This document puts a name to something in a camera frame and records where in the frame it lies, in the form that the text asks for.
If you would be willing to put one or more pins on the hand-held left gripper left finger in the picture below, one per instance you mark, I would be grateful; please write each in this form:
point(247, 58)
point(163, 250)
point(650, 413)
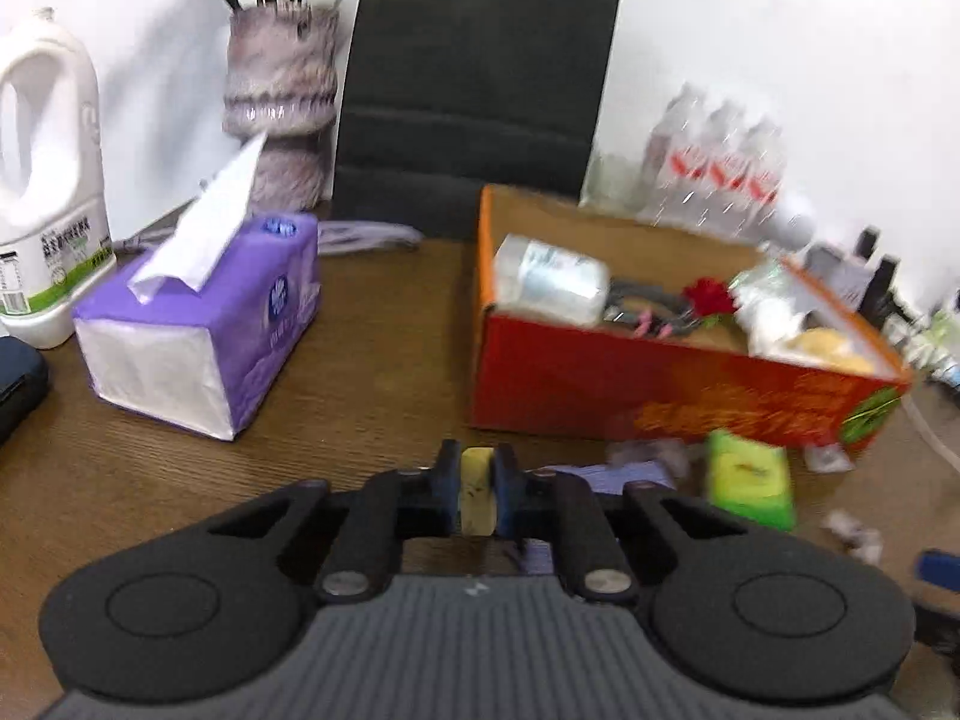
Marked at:
point(448, 484)

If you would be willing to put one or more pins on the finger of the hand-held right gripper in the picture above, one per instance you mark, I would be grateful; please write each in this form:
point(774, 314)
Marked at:
point(941, 571)
point(941, 626)

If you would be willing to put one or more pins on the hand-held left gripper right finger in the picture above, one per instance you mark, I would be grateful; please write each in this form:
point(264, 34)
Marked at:
point(504, 487)

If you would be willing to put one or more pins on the yellow foam block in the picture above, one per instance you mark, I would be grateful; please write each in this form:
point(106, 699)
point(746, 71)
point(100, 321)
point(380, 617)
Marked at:
point(478, 495)

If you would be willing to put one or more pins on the small paper scrap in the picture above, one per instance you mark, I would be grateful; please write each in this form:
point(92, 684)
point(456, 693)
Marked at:
point(829, 459)
point(855, 536)

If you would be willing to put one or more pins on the blue fabric pouch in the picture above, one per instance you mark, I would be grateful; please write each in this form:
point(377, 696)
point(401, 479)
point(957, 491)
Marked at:
point(622, 481)

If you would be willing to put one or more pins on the orange cardboard box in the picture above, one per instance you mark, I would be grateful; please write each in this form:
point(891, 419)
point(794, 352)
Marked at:
point(600, 382)

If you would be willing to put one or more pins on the white tissue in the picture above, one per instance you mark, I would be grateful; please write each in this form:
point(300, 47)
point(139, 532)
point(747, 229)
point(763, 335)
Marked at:
point(649, 457)

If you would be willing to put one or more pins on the green yellow sponge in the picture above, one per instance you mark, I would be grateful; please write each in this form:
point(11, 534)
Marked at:
point(750, 480)

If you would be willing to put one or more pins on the translucent plastic container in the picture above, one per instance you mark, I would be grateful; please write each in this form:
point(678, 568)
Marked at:
point(551, 277)

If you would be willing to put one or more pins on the yellow white plush toy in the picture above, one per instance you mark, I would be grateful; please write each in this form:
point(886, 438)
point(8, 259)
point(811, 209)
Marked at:
point(825, 349)

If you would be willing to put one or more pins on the red rose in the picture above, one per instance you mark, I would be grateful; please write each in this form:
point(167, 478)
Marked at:
point(709, 296)

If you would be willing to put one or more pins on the clear plastic bag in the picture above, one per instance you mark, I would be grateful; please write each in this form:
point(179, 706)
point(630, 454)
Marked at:
point(772, 281)

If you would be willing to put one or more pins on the purple tissue pack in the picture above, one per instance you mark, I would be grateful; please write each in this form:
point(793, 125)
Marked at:
point(225, 315)

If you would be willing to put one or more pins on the grey tin box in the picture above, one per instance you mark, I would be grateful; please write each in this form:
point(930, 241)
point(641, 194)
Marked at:
point(836, 270)

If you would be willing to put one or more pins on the glass cup with spoon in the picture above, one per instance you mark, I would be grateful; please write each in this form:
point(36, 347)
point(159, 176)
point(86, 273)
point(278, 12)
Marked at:
point(619, 184)

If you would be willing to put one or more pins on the slim black box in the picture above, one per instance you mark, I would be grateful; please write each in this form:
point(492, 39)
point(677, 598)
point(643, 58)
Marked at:
point(867, 244)

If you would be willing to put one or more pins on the clear water bottle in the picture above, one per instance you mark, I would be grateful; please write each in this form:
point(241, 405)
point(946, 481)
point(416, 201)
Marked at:
point(761, 180)
point(718, 172)
point(675, 157)

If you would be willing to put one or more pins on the black paper bag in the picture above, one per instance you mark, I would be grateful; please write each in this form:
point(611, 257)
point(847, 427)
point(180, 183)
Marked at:
point(480, 75)

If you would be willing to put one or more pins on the purple textured vase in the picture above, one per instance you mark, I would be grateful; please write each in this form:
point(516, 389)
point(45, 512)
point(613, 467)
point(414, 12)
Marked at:
point(281, 90)

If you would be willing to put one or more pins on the dark blue case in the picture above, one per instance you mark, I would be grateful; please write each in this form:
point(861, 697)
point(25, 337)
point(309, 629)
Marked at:
point(19, 382)

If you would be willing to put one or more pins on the white detergent jug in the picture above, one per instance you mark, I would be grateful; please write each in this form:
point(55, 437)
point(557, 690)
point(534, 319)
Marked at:
point(52, 202)

